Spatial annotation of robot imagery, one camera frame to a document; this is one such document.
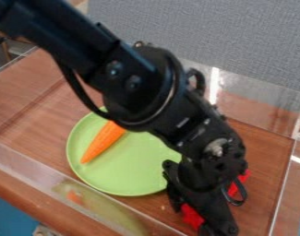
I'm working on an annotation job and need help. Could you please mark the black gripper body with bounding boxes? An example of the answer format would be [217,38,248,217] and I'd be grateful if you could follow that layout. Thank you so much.
[161,159,242,236]

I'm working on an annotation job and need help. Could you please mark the green round plate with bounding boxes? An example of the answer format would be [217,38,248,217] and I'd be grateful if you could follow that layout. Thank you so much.
[66,112,181,196]

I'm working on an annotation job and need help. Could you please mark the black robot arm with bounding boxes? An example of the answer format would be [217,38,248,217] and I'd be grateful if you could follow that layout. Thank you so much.
[0,0,248,236]

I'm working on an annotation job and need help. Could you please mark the red plastic block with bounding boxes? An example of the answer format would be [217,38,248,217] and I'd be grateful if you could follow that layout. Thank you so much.
[181,171,250,230]

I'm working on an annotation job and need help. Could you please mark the clear acrylic tray enclosure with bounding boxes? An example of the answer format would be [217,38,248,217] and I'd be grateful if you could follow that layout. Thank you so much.
[0,49,300,236]

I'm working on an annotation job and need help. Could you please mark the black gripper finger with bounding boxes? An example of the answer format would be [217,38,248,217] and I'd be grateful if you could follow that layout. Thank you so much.
[166,183,184,212]
[197,224,217,236]

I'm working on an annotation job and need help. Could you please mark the orange toy carrot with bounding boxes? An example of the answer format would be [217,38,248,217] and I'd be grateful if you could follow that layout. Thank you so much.
[81,121,126,164]

